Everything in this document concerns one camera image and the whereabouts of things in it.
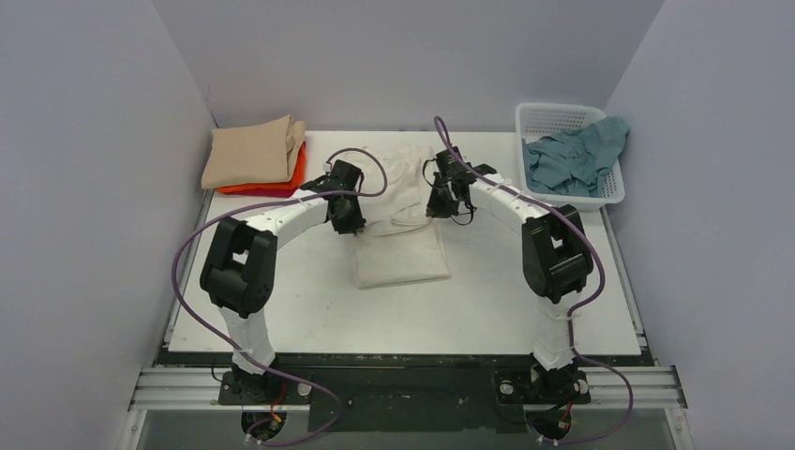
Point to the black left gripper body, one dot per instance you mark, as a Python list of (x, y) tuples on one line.
[(346, 216)]

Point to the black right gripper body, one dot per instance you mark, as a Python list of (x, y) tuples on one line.
[(442, 202)]

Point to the white t shirt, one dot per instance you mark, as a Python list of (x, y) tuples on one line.
[(399, 244)]

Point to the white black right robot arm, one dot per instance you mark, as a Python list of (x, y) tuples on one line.
[(555, 264)]

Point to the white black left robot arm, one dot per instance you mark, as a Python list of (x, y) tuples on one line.
[(240, 267)]

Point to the crimson folded t shirt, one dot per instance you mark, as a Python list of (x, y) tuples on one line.
[(260, 192)]

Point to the beige folded t shirt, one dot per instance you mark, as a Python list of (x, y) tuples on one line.
[(265, 153)]

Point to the white plastic basket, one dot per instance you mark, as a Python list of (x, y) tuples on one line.
[(534, 120)]

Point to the teal crumpled t shirt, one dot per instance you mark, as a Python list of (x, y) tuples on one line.
[(575, 162)]

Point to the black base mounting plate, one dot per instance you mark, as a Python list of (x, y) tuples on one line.
[(403, 393)]

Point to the aluminium left base rail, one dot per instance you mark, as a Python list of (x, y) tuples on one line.
[(181, 389)]

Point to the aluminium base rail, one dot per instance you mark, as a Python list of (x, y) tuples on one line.
[(652, 388), (181, 389)]

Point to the aluminium right base rail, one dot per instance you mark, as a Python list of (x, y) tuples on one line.
[(652, 388)]

